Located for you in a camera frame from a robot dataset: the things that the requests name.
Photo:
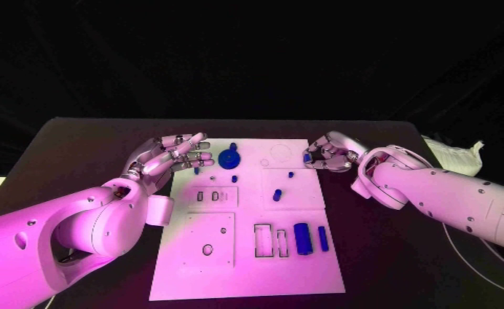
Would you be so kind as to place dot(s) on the white crumpled cloth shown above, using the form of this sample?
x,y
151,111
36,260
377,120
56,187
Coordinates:
x,y
457,157

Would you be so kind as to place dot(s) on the thin long blue cylinder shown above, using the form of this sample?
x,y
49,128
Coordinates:
x,y
323,239

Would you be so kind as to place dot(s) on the white task board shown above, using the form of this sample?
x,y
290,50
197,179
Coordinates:
x,y
243,273

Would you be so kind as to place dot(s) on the blue gear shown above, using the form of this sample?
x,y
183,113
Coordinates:
x,y
228,160

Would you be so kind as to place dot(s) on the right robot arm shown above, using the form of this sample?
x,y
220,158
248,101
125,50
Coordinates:
x,y
432,191

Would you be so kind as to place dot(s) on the blue plug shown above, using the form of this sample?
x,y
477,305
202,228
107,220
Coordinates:
x,y
307,158

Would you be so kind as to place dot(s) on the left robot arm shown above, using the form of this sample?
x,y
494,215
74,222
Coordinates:
x,y
46,221

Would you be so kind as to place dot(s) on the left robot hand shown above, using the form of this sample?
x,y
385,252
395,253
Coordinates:
x,y
157,160

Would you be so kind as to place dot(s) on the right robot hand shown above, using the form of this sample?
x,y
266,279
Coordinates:
x,y
338,162

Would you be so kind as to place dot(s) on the thick blue cylinder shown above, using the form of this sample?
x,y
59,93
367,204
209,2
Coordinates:
x,y
302,238

